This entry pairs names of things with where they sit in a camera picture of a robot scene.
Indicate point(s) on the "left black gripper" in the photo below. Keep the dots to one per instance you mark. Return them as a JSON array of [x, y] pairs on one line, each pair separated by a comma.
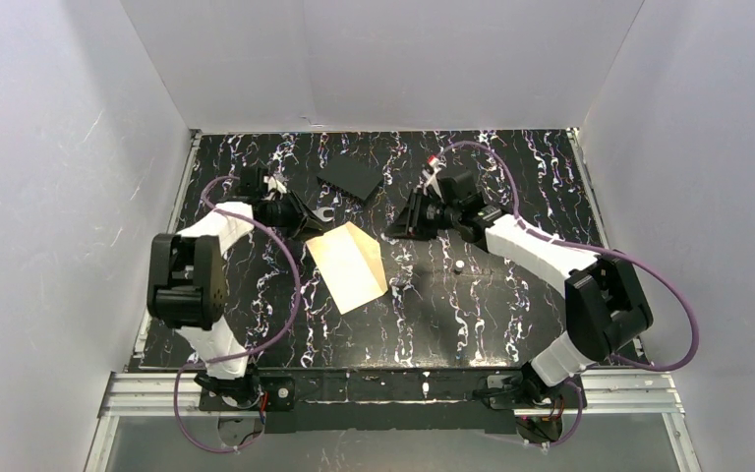
[[299, 213]]

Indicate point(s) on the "silver open-end wrench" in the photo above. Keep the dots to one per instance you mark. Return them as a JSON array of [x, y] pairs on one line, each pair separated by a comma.
[[322, 214]]

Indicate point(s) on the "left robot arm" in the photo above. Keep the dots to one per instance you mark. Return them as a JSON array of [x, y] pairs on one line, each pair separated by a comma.
[[187, 286]]

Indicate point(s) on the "black ribbed block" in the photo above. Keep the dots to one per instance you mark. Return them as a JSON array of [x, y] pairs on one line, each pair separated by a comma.
[[351, 178]]

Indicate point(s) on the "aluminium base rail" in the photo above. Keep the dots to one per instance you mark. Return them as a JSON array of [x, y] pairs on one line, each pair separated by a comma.
[[291, 401]]

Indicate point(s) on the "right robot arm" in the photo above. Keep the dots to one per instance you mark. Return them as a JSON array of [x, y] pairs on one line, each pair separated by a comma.
[[604, 303]]

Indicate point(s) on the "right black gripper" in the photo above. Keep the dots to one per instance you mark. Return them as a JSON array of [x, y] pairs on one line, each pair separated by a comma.
[[419, 213]]

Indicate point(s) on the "cream paper envelope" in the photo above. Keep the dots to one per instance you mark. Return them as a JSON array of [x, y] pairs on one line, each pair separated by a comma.
[[350, 264]]

